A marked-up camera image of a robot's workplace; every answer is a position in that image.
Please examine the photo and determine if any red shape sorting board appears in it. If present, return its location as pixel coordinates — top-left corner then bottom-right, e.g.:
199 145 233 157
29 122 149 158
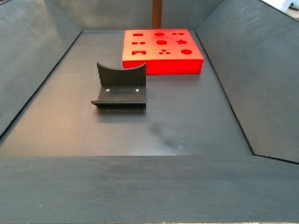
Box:
121 29 203 75

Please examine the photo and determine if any black curved peg holder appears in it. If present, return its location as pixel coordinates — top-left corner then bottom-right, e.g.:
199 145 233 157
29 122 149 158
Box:
90 64 146 107

